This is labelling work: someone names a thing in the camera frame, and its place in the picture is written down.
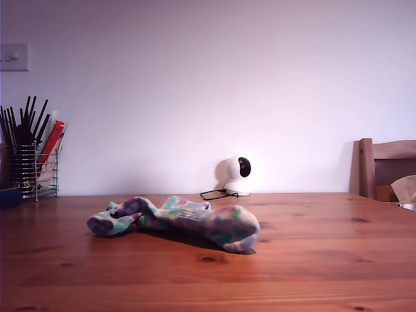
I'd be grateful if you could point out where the white light switch plate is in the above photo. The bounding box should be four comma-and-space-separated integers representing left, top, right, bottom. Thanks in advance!
0, 43, 29, 72

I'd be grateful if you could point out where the tie-dye Hugging Face sock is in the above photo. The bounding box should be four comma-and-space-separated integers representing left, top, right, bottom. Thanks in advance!
107, 194, 212, 222
86, 203, 261, 254

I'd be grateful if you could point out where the black security camera cable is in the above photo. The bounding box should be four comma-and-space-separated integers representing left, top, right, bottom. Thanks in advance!
200, 189, 240, 200

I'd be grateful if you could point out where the dark blue container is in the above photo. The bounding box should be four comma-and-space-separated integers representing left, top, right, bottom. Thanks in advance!
0, 187, 23, 209

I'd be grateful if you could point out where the red and yellow paper packet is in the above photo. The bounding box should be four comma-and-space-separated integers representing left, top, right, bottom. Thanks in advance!
37, 119, 68, 173

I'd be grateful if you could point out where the brown wooden chair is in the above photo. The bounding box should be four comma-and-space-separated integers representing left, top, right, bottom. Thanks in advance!
349, 138, 416, 202

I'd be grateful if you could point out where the chrome wire utensil caddy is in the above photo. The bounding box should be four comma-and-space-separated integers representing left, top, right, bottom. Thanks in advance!
5, 144, 60, 202

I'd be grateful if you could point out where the beige paper packet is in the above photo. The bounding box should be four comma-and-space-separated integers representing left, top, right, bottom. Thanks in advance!
38, 148, 62, 189

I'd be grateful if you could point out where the white round security camera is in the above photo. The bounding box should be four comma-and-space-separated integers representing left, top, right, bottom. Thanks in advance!
216, 155, 253, 197

